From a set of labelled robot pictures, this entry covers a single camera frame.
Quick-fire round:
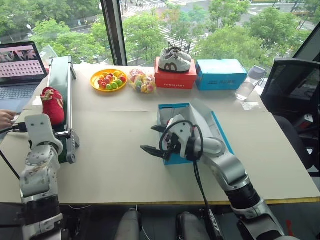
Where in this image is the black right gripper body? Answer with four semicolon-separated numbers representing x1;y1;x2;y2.
159;131;181;161

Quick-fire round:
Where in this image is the open blue shoebox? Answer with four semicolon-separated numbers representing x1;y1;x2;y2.
157;98;236;167

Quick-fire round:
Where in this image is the red shoebox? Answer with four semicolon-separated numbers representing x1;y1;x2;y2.
154;56;198;90

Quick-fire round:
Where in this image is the closed blue shoebox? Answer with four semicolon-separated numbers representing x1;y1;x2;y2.
195;58;249;92

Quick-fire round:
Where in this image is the person's bare hand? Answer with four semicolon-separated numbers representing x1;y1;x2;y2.
0;109;17;131

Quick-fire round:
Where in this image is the clear bag of toy fruits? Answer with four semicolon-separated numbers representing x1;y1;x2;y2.
127;68;158;95

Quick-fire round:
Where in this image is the white brown sneaker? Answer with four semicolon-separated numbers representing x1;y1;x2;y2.
166;42;193;63
158;47;192;74

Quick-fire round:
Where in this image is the yellow plastic plate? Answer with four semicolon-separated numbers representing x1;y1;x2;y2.
90;68;129;93

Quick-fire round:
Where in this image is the dark rounded shape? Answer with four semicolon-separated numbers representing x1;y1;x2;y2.
175;211;204;240
114;208;141;240

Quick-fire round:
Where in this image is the clear water bottle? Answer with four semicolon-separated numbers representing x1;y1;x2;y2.
235;65;267;102

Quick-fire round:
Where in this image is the red fabric shoe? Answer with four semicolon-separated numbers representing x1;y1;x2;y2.
39;86;66;126

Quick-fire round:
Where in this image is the green conveyor belt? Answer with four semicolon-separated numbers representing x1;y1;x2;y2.
47;55;81;165

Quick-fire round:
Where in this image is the black office chair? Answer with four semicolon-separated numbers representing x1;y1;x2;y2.
260;58;320;174

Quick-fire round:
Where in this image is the grey laptop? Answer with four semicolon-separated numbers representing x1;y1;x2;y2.
0;41;49;114

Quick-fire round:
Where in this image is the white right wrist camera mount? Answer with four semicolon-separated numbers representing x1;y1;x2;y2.
169;114;194;159

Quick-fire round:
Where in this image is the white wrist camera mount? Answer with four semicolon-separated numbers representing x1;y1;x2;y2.
24;113;64;154
169;114;194;159

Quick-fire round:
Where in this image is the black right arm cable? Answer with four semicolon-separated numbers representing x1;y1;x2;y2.
159;120;224;240

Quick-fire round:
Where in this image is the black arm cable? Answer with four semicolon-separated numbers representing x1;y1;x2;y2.
159;120;224;240
0;121;29;180

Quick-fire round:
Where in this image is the dark window frame post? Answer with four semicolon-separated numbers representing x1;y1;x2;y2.
99;0;129;67

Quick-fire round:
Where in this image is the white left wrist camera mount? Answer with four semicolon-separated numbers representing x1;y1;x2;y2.
24;113;64;154

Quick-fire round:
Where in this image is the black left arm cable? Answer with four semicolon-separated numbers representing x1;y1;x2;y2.
0;121;29;180

